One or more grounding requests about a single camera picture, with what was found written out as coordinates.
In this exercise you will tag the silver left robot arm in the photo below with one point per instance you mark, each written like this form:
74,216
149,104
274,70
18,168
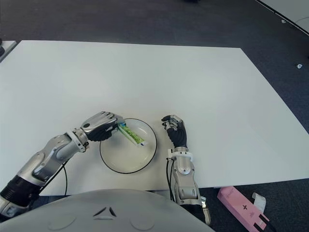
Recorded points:
46,162

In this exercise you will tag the grey robot torso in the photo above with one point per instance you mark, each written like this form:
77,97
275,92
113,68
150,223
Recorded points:
108,212

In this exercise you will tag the pink cardboard box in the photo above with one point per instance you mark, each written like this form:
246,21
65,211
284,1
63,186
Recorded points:
241,205

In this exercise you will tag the white paper slip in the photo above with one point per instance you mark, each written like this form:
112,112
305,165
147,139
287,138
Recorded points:
260,200

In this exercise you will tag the white table with black edge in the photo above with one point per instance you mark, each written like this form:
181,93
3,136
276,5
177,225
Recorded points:
292,13

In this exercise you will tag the white side table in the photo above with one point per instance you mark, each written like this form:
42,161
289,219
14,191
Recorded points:
8,49

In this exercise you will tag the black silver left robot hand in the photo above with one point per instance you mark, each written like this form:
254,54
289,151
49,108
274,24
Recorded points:
101,126

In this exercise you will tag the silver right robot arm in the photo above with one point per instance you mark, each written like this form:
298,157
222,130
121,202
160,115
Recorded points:
186,176

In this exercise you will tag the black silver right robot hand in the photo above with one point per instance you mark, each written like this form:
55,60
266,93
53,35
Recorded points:
178,135

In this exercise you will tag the white plate with black rim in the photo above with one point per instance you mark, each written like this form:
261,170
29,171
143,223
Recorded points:
125,159

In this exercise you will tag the green toothpaste tube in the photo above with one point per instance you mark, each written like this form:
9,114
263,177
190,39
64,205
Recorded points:
132,135

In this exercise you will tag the black game controller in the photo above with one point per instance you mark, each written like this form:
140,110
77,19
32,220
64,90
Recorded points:
2,50

